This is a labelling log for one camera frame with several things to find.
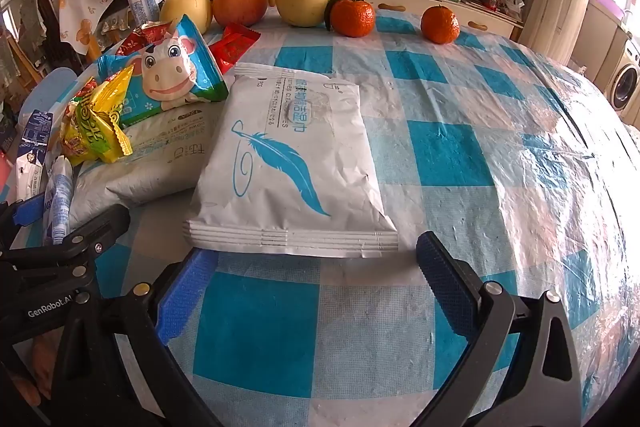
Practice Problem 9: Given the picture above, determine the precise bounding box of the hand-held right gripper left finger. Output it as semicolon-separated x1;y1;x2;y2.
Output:
50;248;223;427

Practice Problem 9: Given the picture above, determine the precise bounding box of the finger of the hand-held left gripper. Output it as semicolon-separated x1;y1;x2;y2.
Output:
0;204;132;290
0;194;49;250

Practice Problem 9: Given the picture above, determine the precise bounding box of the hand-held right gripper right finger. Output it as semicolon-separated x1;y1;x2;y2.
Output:
415;231;584;427

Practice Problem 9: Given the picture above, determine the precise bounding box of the white blue squeezed tube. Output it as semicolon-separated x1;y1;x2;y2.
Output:
44;155;77;244

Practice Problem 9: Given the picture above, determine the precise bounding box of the crushed white blue pouch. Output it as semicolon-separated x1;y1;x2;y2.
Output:
15;109;55;202

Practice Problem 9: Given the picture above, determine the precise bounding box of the white feather print wipes packet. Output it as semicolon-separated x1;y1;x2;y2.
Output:
184;62;399;260

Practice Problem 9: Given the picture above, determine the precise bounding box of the blue cow print packet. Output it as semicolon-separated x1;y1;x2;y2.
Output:
95;14;231;128

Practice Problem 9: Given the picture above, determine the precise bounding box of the red snack wrapper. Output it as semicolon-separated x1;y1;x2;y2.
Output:
209;23;262;75

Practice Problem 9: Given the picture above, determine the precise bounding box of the grey white wipes packet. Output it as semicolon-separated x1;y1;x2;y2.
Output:
67;99;236;233

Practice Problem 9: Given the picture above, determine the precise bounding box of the yellow snack wrapper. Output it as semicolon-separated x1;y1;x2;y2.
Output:
60;67;135;166

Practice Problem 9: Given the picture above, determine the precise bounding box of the blue white checkered tablecloth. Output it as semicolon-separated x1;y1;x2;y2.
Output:
0;4;640;427

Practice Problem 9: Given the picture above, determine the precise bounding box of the red white crumpled wrapper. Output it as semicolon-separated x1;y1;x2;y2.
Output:
116;21;174;56

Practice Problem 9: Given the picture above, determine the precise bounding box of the orange print white cloth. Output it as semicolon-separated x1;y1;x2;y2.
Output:
57;0;133;55

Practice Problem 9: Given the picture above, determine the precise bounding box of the large yellow apple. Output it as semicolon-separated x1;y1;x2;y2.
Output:
159;0;213;35

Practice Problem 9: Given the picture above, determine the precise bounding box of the right red tomato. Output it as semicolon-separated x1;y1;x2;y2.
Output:
420;4;461;45

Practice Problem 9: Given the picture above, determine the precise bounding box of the red tomato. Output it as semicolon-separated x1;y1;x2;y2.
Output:
420;4;461;45
325;0;377;38

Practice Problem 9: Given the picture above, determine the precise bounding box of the red apple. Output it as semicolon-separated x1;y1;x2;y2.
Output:
212;0;268;28

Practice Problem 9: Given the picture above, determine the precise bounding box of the white washing machine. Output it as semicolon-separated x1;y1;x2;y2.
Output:
602;39;640;115

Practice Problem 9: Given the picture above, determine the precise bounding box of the left red tomato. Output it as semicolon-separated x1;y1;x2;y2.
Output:
325;0;377;38

